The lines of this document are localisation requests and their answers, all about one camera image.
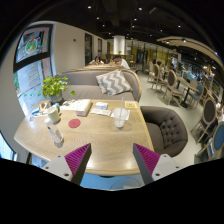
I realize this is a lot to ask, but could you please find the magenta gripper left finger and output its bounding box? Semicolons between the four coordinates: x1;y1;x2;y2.
42;143;92;186

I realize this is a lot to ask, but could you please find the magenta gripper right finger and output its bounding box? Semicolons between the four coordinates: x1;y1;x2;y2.
132;143;184;186

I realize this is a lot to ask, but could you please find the clear plastic water bottle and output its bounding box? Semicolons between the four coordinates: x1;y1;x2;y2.
44;118;63;144

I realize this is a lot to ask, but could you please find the dark grey tufted armchair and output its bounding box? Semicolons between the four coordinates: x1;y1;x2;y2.
140;106;188;157

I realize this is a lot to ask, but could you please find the red round coaster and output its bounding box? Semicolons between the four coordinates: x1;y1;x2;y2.
68;119;81;128

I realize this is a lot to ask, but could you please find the white paper napkin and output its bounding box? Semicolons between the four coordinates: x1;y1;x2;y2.
91;108;111;116

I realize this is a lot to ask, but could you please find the clear plastic cup with straw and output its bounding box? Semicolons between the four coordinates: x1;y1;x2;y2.
113;106;128;128

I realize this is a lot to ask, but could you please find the white ceramic mug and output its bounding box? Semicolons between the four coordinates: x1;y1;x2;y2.
47;106;60;124

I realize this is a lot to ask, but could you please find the yellow card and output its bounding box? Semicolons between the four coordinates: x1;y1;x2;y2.
125;101;137;109

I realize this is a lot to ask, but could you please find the white blue booklet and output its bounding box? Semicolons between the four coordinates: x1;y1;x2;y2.
95;102;108;110

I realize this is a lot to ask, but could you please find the blue card on table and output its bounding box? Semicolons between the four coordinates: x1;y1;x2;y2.
31;107;40;116

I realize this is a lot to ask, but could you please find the blue oval-back chair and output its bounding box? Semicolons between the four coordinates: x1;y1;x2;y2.
197;121;224;160

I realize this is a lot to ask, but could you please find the grey oval-back chair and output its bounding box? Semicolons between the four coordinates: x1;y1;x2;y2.
163;70;183;103

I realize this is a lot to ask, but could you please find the grey upholstered sofa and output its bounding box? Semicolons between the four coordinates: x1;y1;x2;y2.
60;68;142;101

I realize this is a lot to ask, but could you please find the green potted plant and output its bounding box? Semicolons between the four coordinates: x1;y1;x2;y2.
40;73;70;103

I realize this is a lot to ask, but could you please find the grey chevron cushion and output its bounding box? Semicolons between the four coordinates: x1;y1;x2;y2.
96;70;132;96

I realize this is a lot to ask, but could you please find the seated person left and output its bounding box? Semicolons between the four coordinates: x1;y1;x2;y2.
90;56;103;65

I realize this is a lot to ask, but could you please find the seated person in white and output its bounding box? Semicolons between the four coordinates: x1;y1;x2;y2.
113;55;129;69

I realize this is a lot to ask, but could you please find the white round pillar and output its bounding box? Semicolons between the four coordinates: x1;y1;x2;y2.
113;35;125;55

